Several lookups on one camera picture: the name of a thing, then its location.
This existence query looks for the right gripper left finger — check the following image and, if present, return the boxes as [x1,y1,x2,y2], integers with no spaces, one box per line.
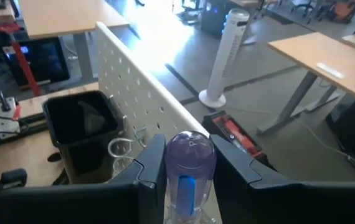
[0,134,166,224]

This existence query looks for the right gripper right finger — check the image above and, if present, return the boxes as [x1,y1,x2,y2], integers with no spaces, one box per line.
[210,134,355,224]

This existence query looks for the blue clear-handled screwdriver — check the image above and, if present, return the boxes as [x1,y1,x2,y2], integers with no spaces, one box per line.
[163,130,219,224]

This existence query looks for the metal loop tool holder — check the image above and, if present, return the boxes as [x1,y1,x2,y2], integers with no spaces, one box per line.
[107,126,149,180]

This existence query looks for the tall black plastic bin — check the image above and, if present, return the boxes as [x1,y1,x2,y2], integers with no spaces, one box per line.
[42,90,125,185]

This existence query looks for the red black toolbox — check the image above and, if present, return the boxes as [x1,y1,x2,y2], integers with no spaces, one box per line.
[201,111,277,170]

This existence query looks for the white metal pegboard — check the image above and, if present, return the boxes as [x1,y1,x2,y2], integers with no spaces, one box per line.
[95,21,211,184]

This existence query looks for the wooden desk grey legs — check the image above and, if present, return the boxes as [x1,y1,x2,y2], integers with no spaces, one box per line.
[17,0,131,80]
[256,30,355,136]

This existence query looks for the red metal stand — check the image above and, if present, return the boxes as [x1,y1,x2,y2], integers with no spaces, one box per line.
[0,23,41,97]

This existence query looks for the black glass computer case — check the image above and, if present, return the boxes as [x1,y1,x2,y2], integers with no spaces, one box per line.
[2,36,71,90]

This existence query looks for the white tower fan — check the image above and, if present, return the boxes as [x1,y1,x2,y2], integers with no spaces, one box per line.
[198,8,250,109]

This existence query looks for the orange black chair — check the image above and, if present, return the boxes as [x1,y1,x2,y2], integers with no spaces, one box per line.
[326,0,355,23]

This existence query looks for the black computer tower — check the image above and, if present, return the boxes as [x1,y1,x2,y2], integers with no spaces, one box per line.
[199,0,237,39]

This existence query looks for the white floor cable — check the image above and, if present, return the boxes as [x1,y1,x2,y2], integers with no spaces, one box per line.
[301,123,355,175]

